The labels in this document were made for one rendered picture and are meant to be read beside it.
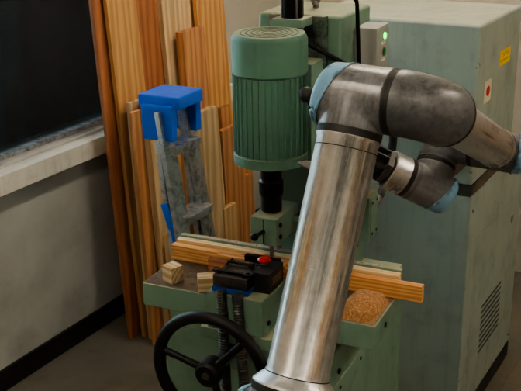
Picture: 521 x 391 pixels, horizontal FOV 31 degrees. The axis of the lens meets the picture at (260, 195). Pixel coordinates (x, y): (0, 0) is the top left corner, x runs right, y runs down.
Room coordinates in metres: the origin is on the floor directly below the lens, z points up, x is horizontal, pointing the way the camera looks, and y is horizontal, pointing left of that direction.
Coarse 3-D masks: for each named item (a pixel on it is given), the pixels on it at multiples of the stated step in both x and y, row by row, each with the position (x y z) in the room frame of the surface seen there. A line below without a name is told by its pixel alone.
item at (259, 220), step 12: (288, 204) 2.16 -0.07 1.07; (252, 216) 2.08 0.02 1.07; (264, 216) 2.08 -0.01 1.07; (276, 216) 2.08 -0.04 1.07; (288, 216) 2.12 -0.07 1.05; (252, 228) 2.08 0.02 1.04; (264, 228) 2.07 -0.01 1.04; (276, 228) 2.06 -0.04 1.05; (288, 228) 2.12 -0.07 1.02; (252, 240) 2.08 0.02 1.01; (264, 240) 2.07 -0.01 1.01; (276, 240) 2.06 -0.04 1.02
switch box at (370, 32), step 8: (368, 24) 2.35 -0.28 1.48; (376, 24) 2.35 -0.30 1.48; (384, 24) 2.35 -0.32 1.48; (360, 32) 2.31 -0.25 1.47; (368, 32) 2.30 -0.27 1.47; (376, 32) 2.29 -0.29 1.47; (368, 40) 2.30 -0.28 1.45; (376, 40) 2.29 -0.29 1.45; (368, 48) 2.30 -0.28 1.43; (376, 48) 2.29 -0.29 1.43; (368, 56) 2.30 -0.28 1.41; (376, 56) 2.29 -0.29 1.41; (384, 56) 2.34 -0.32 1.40; (368, 64) 2.30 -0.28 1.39; (376, 64) 2.29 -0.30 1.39; (384, 64) 2.34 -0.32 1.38
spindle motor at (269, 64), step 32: (256, 32) 2.12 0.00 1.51; (288, 32) 2.12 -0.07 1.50; (256, 64) 2.03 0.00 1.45; (288, 64) 2.04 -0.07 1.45; (256, 96) 2.04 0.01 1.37; (288, 96) 2.04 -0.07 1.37; (256, 128) 2.04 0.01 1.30; (288, 128) 2.04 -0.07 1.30; (256, 160) 2.04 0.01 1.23; (288, 160) 2.04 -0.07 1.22
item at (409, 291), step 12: (180, 252) 2.22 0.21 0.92; (192, 252) 2.20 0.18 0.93; (204, 252) 2.19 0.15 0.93; (216, 252) 2.17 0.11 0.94; (228, 252) 2.17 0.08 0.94; (204, 264) 2.19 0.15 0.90; (360, 276) 2.01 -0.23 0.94; (372, 276) 2.01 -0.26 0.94; (348, 288) 2.02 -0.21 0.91; (360, 288) 2.01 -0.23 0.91; (372, 288) 2.00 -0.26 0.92; (384, 288) 1.98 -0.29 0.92; (396, 288) 1.97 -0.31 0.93; (408, 288) 1.96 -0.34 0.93; (420, 288) 1.95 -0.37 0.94; (408, 300) 1.96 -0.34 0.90; (420, 300) 1.95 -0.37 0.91
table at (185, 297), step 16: (160, 272) 2.14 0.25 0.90; (192, 272) 2.14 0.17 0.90; (144, 288) 2.08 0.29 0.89; (160, 288) 2.06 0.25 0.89; (176, 288) 2.05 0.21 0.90; (192, 288) 2.05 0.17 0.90; (160, 304) 2.06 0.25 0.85; (176, 304) 2.04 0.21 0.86; (192, 304) 2.03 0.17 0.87; (400, 304) 2.01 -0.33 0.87; (384, 320) 1.89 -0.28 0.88; (208, 336) 1.90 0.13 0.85; (272, 336) 1.85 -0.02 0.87; (352, 336) 1.85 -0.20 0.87; (368, 336) 1.84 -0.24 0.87
